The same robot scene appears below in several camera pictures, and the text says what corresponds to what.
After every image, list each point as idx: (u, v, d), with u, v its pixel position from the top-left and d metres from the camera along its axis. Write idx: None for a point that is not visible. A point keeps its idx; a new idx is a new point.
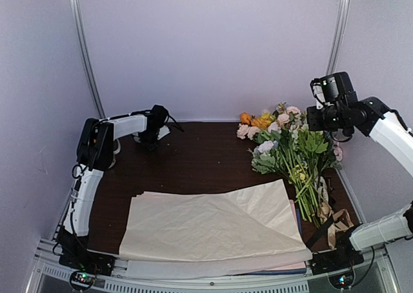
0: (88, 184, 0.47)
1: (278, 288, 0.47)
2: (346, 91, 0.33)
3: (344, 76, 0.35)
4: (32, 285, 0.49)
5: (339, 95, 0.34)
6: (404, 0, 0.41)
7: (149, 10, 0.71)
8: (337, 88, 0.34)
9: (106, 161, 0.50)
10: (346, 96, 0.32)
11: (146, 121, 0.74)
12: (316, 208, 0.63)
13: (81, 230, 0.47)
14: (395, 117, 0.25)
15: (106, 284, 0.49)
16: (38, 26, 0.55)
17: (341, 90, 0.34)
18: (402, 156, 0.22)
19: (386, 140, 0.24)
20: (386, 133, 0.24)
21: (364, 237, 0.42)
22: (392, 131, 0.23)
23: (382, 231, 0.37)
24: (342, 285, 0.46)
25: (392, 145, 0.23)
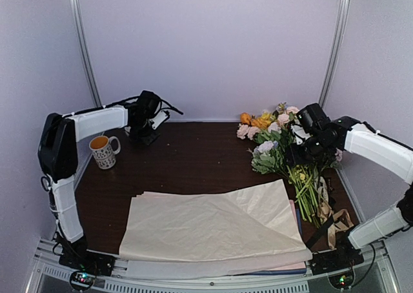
0: (62, 196, 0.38)
1: (279, 288, 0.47)
2: (318, 118, 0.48)
3: (313, 107, 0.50)
4: (32, 285, 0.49)
5: (313, 121, 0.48)
6: (405, 0, 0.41)
7: (149, 10, 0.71)
8: (310, 117, 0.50)
9: (69, 170, 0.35)
10: (319, 122, 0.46)
11: (127, 115, 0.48)
12: (316, 208, 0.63)
13: (75, 235, 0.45)
14: (363, 126, 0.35)
15: (106, 284, 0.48)
16: (38, 25, 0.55)
17: (313, 117, 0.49)
18: (375, 154, 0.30)
19: (359, 146, 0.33)
20: (357, 140, 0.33)
21: (361, 233, 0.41)
22: (360, 137, 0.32)
23: (378, 225, 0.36)
24: (342, 285, 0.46)
25: (364, 148, 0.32)
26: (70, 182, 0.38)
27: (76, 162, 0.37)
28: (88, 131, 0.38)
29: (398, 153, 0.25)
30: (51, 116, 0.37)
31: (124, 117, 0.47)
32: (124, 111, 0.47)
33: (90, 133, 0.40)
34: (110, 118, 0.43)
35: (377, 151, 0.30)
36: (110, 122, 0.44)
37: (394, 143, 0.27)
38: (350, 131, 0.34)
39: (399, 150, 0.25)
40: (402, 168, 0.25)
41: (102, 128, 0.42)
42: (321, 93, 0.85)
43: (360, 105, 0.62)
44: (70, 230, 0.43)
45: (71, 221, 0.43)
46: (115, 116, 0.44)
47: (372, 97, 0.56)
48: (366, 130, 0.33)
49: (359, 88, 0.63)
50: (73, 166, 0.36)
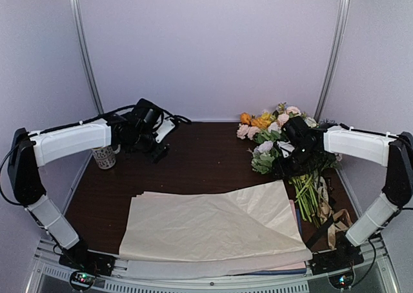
0: (40, 215, 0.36)
1: (278, 288, 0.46)
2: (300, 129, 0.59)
3: (295, 119, 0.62)
4: (32, 286, 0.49)
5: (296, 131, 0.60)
6: (405, 0, 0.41)
7: (149, 10, 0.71)
8: (293, 129, 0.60)
9: (31, 195, 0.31)
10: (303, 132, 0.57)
11: (111, 131, 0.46)
12: (316, 208, 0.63)
13: (68, 242, 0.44)
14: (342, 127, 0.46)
15: (106, 284, 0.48)
16: (38, 26, 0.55)
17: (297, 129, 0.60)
18: (351, 147, 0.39)
19: (337, 144, 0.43)
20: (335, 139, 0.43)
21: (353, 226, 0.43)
22: (336, 136, 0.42)
23: (370, 218, 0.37)
24: (342, 285, 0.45)
25: (341, 146, 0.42)
26: (46, 200, 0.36)
27: (41, 188, 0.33)
28: (53, 152, 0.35)
29: (370, 141, 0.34)
30: (20, 131, 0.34)
31: (106, 135, 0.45)
32: (106, 130, 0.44)
33: (59, 155, 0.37)
34: (86, 137, 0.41)
35: (351, 144, 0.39)
36: (88, 141, 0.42)
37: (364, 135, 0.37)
38: (328, 132, 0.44)
39: (372, 139, 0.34)
40: (375, 151, 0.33)
41: (75, 147, 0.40)
42: (321, 93, 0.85)
43: (360, 105, 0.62)
44: (63, 234, 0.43)
45: (63, 230, 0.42)
46: (91, 134, 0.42)
47: (372, 97, 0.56)
48: (340, 131, 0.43)
49: (359, 88, 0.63)
50: (35, 193, 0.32)
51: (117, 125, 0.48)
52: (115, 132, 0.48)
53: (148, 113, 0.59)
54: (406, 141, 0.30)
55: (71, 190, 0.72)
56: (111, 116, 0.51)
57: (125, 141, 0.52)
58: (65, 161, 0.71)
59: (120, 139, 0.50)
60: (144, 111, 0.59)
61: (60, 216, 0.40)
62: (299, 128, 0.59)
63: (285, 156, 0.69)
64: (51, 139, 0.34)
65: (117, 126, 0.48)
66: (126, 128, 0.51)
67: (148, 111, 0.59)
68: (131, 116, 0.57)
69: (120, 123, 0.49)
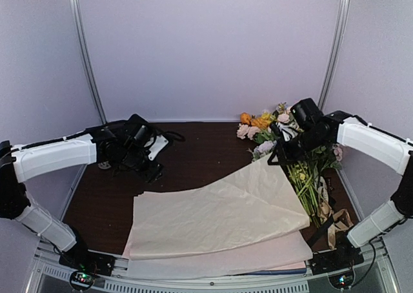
0: (31, 222, 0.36)
1: (279, 288, 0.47)
2: (312, 113, 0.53)
3: (306, 101, 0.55)
4: (31, 286, 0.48)
5: (307, 117, 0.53)
6: (404, 0, 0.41)
7: (149, 10, 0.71)
8: (304, 114, 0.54)
9: (15, 208, 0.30)
10: (312, 117, 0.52)
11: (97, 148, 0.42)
12: (316, 208, 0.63)
13: (66, 246, 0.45)
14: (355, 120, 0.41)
15: (106, 284, 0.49)
16: (38, 26, 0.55)
17: (307, 113, 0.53)
18: (366, 146, 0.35)
19: (352, 139, 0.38)
20: (350, 132, 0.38)
21: (357, 232, 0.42)
22: (354, 130, 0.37)
23: (375, 222, 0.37)
24: (342, 285, 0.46)
25: (357, 141, 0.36)
26: (33, 211, 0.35)
27: (26, 201, 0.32)
28: (35, 169, 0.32)
29: (389, 144, 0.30)
30: (4, 143, 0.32)
31: (90, 151, 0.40)
32: (91, 146, 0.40)
33: (41, 171, 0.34)
34: (70, 154, 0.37)
35: (369, 143, 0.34)
36: (70, 159, 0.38)
37: (386, 137, 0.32)
38: (345, 124, 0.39)
39: (392, 143, 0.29)
40: (392, 157, 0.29)
41: (60, 164, 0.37)
42: (321, 93, 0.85)
43: (360, 106, 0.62)
44: (60, 238, 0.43)
45: (57, 235, 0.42)
46: (76, 151, 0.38)
47: (372, 97, 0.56)
48: (359, 126, 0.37)
49: (359, 87, 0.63)
50: (20, 206, 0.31)
51: (104, 142, 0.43)
52: (100, 148, 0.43)
53: (141, 131, 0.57)
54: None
55: (71, 190, 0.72)
56: (100, 131, 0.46)
57: (113, 158, 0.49)
58: None
59: (106, 156, 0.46)
60: (135, 128, 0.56)
61: (51, 221, 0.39)
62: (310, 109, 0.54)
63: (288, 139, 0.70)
64: (32, 157, 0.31)
65: (102, 143, 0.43)
66: (112, 144, 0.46)
67: (140, 128, 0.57)
68: (121, 132, 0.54)
69: (108, 140, 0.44)
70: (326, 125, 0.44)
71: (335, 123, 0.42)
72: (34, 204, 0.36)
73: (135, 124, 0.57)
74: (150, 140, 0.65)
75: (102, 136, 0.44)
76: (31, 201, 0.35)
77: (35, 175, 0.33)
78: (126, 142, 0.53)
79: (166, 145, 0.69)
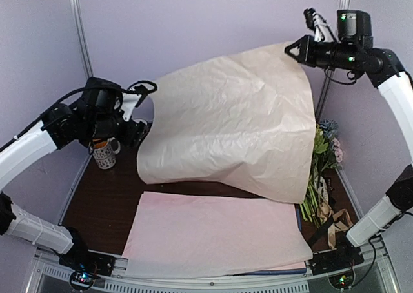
0: (22, 232, 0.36)
1: (279, 288, 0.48)
2: (363, 33, 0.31)
3: (366, 15, 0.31)
4: (31, 286, 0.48)
5: (355, 37, 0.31)
6: (405, 0, 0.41)
7: (148, 9, 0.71)
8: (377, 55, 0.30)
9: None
10: (364, 39, 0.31)
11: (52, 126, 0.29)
12: (316, 208, 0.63)
13: (64, 248, 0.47)
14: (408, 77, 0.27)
15: (106, 284, 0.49)
16: (38, 26, 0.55)
17: (359, 28, 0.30)
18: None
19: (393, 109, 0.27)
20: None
21: (353, 228, 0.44)
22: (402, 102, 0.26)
23: (373, 219, 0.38)
24: (342, 285, 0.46)
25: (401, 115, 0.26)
26: (22, 221, 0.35)
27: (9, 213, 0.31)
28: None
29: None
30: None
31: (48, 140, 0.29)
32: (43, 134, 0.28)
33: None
34: (22, 153, 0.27)
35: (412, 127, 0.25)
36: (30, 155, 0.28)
37: None
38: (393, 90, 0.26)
39: None
40: None
41: (13, 169, 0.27)
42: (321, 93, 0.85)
43: (361, 106, 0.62)
44: (57, 242, 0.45)
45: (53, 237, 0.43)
46: (28, 148, 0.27)
47: (372, 97, 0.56)
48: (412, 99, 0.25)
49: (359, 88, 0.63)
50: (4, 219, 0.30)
51: (60, 121, 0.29)
52: (56, 133, 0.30)
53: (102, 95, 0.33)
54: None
55: (71, 190, 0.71)
56: (53, 110, 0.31)
57: (77, 135, 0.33)
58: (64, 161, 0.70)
59: (67, 137, 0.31)
60: (91, 96, 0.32)
61: (42, 228, 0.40)
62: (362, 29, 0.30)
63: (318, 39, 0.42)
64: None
65: (55, 126, 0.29)
66: (71, 122, 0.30)
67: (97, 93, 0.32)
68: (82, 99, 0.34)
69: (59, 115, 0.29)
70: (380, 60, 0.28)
71: (390, 69, 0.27)
72: (21, 215, 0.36)
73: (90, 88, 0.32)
74: (117, 101, 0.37)
75: (54, 117, 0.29)
76: (17, 213, 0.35)
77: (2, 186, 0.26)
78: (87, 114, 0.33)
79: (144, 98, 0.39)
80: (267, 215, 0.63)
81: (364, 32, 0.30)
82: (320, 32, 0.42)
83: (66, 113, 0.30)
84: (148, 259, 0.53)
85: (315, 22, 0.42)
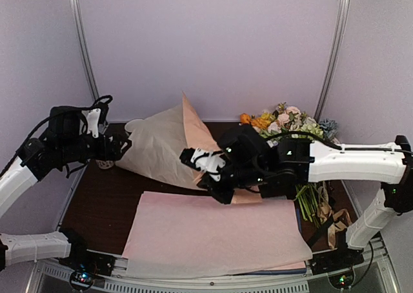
0: (22, 252, 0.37)
1: (279, 288, 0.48)
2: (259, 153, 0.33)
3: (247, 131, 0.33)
4: (31, 286, 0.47)
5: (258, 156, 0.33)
6: (404, 1, 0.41)
7: (148, 10, 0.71)
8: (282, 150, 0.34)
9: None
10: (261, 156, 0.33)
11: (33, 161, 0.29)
12: (317, 208, 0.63)
13: (64, 252, 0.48)
14: (315, 145, 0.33)
15: (106, 284, 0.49)
16: (38, 28, 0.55)
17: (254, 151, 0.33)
18: (350, 171, 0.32)
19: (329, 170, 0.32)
20: (327, 168, 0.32)
21: (355, 236, 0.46)
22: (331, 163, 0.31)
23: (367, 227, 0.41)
24: (342, 285, 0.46)
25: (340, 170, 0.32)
26: (15, 248, 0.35)
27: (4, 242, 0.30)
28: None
29: (385, 163, 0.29)
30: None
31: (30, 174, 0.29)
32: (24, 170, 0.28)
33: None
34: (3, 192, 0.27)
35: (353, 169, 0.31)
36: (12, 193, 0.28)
37: (368, 161, 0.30)
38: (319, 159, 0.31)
39: (379, 164, 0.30)
40: (385, 173, 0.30)
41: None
42: (321, 93, 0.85)
43: (361, 106, 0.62)
44: (57, 247, 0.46)
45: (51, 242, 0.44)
46: (10, 187, 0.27)
47: (372, 97, 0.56)
48: (333, 155, 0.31)
49: (359, 88, 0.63)
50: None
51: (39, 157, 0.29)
52: (33, 166, 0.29)
53: (69, 122, 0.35)
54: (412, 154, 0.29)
55: (71, 190, 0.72)
56: (26, 144, 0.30)
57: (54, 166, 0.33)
58: None
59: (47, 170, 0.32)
60: (58, 123, 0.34)
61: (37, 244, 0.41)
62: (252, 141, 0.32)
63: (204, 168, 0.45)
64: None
65: (35, 159, 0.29)
66: (48, 154, 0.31)
67: (60, 121, 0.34)
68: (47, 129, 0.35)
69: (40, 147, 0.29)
70: (291, 170, 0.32)
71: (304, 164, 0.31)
72: (12, 241, 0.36)
73: (53, 117, 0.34)
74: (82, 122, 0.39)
75: (29, 151, 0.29)
76: (6, 242, 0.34)
77: None
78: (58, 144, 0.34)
79: (104, 113, 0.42)
80: (267, 214, 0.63)
81: (259, 151, 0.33)
82: (202, 161, 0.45)
83: (40, 145, 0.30)
84: (148, 259, 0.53)
85: (199, 164, 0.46)
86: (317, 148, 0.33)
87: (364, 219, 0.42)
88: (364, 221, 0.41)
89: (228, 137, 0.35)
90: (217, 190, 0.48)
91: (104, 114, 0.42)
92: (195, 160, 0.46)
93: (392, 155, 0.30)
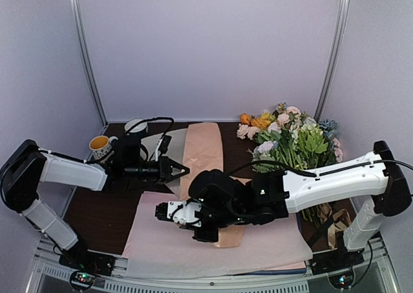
0: (36, 217, 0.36)
1: (279, 288, 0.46)
2: (233, 196, 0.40)
3: (215, 176, 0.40)
4: (31, 285, 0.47)
5: (232, 199, 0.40)
6: (405, 1, 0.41)
7: (148, 10, 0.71)
8: (258, 190, 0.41)
9: (23, 201, 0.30)
10: (235, 200, 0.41)
11: (105, 178, 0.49)
12: (317, 208, 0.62)
13: (67, 244, 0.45)
14: (292, 177, 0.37)
15: (106, 284, 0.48)
16: (38, 27, 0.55)
17: (228, 196, 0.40)
18: (331, 195, 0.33)
19: (309, 200, 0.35)
20: (305, 197, 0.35)
21: (352, 239, 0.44)
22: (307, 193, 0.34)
23: (361, 229, 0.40)
24: (342, 285, 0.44)
25: (319, 197, 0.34)
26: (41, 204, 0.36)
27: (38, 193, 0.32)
28: (53, 174, 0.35)
29: (360, 180, 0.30)
30: (29, 141, 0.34)
31: (100, 179, 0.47)
32: (102, 175, 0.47)
33: (58, 179, 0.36)
34: (85, 175, 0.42)
35: (332, 193, 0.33)
36: (84, 180, 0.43)
37: (345, 184, 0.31)
38: (292, 193, 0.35)
39: (355, 184, 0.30)
40: (368, 188, 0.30)
41: (70, 180, 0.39)
42: (320, 94, 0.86)
43: (360, 107, 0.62)
44: (64, 235, 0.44)
45: (60, 231, 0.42)
46: (89, 175, 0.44)
47: (373, 97, 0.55)
48: (307, 186, 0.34)
49: (359, 88, 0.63)
50: (28, 199, 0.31)
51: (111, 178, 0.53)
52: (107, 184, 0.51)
53: (129, 152, 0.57)
54: (392, 163, 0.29)
55: (71, 190, 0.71)
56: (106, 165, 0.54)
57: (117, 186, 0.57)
58: None
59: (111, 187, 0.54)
60: (123, 153, 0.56)
61: (56, 218, 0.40)
62: (224, 188, 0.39)
63: (182, 222, 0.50)
64: (59, 162, 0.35)
65: (110, 181, 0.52)
66: (115, 179, 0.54)
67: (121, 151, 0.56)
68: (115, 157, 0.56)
69: (112, 177, 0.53)
70: (268, 209, 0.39)
71: (278, 204, 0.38)
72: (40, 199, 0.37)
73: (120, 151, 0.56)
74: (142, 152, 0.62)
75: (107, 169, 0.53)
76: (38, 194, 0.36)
77: (57, 179, 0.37)
78: (120, 169, 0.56)
79: (164, 142, 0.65)
80: None
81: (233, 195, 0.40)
82: (177, 215, 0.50)
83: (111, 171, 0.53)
84: (148, 259, 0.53)
85: (176, 219, 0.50)
86: (292, 179, 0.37)
87: (356, 222, 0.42)
88: (358, 224, 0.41)
89: (199, 188, 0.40)
90: (203, 233, 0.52)
91: (164, 142, 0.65)
92: (172, 215, 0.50)
93: (370, 168, 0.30)
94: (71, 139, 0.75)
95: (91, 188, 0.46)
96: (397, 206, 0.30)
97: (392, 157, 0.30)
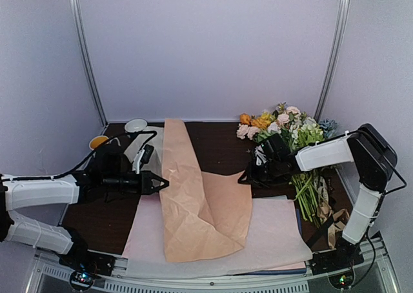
0: (19, 237, 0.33)
1: (279, 288, 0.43)
2: (277, 148, 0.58)
3: (273, 139, 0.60)
4: (31, 286, 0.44)
5: (273, 150, 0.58)
6: (405, 1, 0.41)
7: (148, 10, 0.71)
8: (273, 147, 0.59)
9: None
10: (279, 152, 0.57)
11: (80, 190, 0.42)
12: (316, 208, 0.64)
13: (64, 248, 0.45)
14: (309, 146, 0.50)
15: (106, 284, 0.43)
16: (37, 26, 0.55)
17: (273, 148, 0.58)
18: (321, 159, 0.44)
19: (308, 160, 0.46)
20: (306, 156, 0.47)
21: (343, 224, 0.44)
22: (306, 153, 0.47)
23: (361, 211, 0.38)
24: (342, 285, 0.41)
25: (313, 159, 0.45)
26: (20, 226, 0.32)
27: (10, 219, 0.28)
28: (19, 202, 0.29)
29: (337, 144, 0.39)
30: None
31: (73, 192, 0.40)
32: (76, 187, 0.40)
33: (24, 204, 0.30)
34: (57, 192, 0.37)
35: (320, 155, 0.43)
36: (54, 197, 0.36)
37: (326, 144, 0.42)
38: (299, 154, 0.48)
39: (335, 142, 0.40)
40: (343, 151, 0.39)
41: (39, 201, 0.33)
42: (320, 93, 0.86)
43: (361, 106, 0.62)
44: (60, 241, 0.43)
45: (50, 239, 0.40)
46: (59, 191, 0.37)
47: (373, 96, 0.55)
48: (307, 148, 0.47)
49: (359, 87, 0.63)
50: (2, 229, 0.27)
51: (88, 185, 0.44)
52: (82, 192, 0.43)
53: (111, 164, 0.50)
54: (361, 133, 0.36)
55: None
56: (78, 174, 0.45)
57: (90, 200, 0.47)
58: (64, 161, 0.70)
59: (87, 200, 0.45)
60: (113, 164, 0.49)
61: (41, 231, 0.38)
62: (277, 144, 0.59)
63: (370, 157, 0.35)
64: (23, 186, 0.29)
65: (86, 189, 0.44)
66: (93, 189, 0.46)
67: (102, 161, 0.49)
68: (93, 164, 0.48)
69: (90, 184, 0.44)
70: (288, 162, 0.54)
71: (291, 157, 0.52)
72: (18, 220, 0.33)
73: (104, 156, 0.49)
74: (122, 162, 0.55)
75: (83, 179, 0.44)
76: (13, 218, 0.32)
77: (25, 204, 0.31)
78: (99, 180, 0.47)
79: (146, 153, 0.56)
80: (267, 215, 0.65)
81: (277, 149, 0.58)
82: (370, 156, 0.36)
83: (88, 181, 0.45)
84: (147, 260, 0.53)
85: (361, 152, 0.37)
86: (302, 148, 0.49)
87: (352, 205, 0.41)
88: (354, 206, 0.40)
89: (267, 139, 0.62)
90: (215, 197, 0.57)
91: (147, 154, 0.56)
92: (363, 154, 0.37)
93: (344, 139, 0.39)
94: (71, 139, 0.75)
95: (67, 201, 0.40)
96: (374, 179, 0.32)
97: (381, 144, 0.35)
